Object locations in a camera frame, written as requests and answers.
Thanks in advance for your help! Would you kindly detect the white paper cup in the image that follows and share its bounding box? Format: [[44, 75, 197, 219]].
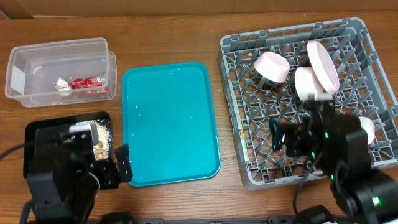
[[359, 116, 376, 144]]

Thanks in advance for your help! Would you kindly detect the grey dishwasher rack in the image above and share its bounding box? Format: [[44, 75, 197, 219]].
[[218, 18, 397, 190]]

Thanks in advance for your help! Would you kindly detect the white tissue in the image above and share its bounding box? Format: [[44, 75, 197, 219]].
[[55, 78, 72, 96]]

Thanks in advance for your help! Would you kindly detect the pink plate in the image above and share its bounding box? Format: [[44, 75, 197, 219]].
[[307, 40, 340, 95]]

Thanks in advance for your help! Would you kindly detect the black waste bin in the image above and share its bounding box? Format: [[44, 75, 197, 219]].
[[23, 111, 113, 179]]

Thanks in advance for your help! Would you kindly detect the white bowl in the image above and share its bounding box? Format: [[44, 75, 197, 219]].
[[294, 67, 324, 101]]

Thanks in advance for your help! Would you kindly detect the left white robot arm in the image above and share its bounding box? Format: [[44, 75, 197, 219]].
[[19, 130, 132, 223]]

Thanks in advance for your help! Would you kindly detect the rice pile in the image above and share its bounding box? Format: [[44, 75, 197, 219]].
[[76, 120, 112, 153]]

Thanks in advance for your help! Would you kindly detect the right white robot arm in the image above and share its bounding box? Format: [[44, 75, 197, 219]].
[[269, 99, 397, 223]]

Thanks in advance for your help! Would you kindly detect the pink bowl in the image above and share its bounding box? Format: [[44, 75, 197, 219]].
[[254, 52, 290, 83]]

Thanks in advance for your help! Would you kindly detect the teal plastic tray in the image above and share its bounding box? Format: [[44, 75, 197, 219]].
[[121, 62, 221, 187]]

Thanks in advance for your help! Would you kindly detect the peanut shells pile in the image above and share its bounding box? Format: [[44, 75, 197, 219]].
[[93, 141, 109, 161]]

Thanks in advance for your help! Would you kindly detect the clear plastic waste bin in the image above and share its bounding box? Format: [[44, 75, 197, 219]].
[[5, 37, 118, 108]]

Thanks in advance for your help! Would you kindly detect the red snack wrapper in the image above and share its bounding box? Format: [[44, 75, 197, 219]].
[[70, 76, 109, 95]]

